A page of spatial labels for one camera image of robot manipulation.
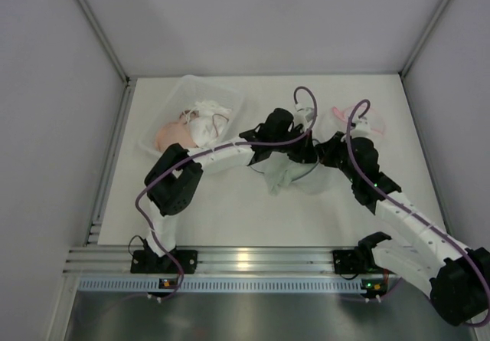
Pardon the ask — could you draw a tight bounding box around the blue-trimmed mesh laundry bag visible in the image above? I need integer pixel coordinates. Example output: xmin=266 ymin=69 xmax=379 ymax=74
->
xmin=250 ymin=160 xmax=330 ymax=195

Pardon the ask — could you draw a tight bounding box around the light green bra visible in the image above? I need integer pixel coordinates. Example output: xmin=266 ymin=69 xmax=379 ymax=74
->
xmin=264 ymin=152 xmax=295 ymax=195

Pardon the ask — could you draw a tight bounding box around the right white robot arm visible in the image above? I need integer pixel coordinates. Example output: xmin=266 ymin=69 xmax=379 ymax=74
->
xmin=315 ymin=132 xmax=489 ymax=326

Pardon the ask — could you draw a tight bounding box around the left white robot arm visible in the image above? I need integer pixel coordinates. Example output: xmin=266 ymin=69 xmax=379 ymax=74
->
xmin=130 ymin=107 xmax=318 ymax=274

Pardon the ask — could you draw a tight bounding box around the pink-trimmed mesh laundry bag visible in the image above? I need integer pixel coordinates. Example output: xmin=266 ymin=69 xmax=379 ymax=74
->
xmin=322 ymin=106 xmax=386 ymax=139

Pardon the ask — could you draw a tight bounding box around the white perforated plastic basket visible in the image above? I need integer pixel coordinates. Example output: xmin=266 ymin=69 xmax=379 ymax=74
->
xmin=138 ymin=75 xmax=244 ymax=159

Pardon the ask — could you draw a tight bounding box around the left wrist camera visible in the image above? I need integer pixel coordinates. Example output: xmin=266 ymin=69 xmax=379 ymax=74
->
xmin=293 ymin=103 xmax=315 ymax=129

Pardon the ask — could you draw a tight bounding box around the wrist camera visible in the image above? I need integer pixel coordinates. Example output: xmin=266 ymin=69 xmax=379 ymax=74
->
xmin=350 ymin=117 xmax=372 ymax=138
xmin=293 ymin=103 xmax=315 ymax=129

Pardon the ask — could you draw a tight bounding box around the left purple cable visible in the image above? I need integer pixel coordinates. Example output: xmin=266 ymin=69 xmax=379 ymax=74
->
xmin=128 ymin=86 xmax=319 ymax=300

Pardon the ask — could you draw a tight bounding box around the purple cable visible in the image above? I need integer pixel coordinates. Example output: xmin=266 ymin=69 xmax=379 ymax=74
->
xmin=128 ymin=86 xmax=319 ymax=300
xmin=344 ymin=99 xmax=489 ymax=326

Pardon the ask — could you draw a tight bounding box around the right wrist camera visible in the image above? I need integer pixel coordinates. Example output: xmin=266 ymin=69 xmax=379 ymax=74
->
xmin=350 ymin=117 xmax=372 ymax=138

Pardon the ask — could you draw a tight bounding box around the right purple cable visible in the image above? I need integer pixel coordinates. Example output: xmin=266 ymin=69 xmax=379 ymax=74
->
xmin=344 ymin=99 xmax=489 ymax=326

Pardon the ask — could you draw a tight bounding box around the right aluminium frame post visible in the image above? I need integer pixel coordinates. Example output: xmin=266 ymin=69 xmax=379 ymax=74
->
xmin=398 ymin=0 xmax=453 ymax=81

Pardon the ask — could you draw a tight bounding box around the aluminium frame post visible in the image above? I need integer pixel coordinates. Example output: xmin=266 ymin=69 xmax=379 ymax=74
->
xmin=398 ymin=0 xmax=453 ymax=81
xmin=75 ymin=0 xmax=130 ymax=84

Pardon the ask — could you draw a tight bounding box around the left aluminium frame post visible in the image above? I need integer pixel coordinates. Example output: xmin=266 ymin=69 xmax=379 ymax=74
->
xmin=75 ymin=0 xmax=130 ymax=84

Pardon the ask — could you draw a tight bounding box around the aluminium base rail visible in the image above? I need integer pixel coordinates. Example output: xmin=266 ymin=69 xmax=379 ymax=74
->
xmin=63 ymin=245 xmax=339 ymax=277

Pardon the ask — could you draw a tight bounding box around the grey slotted cable duct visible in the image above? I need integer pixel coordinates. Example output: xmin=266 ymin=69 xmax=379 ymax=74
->
xmin=78 ymin=277 xmax=386 ymax=294

